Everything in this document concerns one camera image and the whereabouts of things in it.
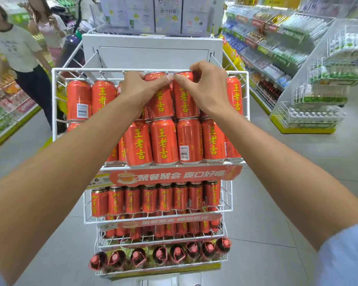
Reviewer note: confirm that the person's left hand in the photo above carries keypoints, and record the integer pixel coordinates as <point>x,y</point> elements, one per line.
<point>134,89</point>

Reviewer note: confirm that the person's right hand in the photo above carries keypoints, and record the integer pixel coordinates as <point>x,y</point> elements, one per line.
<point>210,87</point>

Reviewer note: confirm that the person's left thumb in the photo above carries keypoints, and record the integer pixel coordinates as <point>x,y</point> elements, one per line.
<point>159,81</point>

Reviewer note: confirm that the person's right thumb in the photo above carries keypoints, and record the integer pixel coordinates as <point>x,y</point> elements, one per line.
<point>183,81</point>

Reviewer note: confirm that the red herbal tea can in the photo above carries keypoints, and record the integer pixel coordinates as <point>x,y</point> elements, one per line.
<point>185,105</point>
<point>161,104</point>

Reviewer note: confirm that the person's right forearm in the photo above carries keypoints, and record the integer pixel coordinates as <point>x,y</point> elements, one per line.
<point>286,178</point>

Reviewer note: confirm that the person's left forearm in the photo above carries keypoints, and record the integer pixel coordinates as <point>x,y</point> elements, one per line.
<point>62,175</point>

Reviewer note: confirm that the white end panel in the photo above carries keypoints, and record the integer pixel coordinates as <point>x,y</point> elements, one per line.
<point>152,53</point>

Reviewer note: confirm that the stack of yellow packets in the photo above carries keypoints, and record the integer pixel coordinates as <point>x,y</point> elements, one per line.
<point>232,55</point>

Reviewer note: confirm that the stack of large red cans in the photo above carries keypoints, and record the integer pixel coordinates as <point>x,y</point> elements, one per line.
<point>164,142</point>

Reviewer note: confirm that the pastel printed carton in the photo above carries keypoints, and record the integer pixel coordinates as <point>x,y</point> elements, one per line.
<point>128,13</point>
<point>197,14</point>
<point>168,14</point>

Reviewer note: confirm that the drinks shelf unit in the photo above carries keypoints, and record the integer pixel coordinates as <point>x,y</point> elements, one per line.
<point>268,44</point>

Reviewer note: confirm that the red promo shelf strip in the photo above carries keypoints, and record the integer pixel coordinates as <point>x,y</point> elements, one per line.
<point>179,175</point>

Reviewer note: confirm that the row of slim red cans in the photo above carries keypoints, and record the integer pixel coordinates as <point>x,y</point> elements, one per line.
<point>150,198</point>

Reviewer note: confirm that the yellow-green price tag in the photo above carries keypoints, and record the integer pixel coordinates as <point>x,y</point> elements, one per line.
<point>97,181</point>

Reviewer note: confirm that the row of short red cans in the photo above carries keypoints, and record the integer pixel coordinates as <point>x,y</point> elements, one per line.
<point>170,229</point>

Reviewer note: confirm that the snack shelf unit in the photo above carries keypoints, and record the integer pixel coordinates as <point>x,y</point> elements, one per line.
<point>6,116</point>

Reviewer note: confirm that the row of dark red-capped bottles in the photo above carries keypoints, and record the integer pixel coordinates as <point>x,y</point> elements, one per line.
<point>161,254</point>

